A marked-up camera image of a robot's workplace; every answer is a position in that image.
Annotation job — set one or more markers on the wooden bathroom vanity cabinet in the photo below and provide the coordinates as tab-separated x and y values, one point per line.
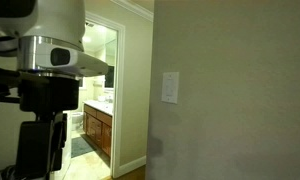
97	124

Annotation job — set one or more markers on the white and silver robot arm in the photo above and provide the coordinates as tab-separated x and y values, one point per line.
45	36

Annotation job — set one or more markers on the white toilet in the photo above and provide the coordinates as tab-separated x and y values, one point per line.
77	120

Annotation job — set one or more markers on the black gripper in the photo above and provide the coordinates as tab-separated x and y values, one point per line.
42	140

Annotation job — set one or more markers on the bathroom wall mirror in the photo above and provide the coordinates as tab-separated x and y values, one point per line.
111	48

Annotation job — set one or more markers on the white wall light switch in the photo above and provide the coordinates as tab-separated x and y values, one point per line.
170	85

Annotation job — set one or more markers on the white door frame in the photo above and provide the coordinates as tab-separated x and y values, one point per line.
118	90

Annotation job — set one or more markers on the grey bathroom floor mat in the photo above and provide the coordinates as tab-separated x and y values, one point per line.
80	146

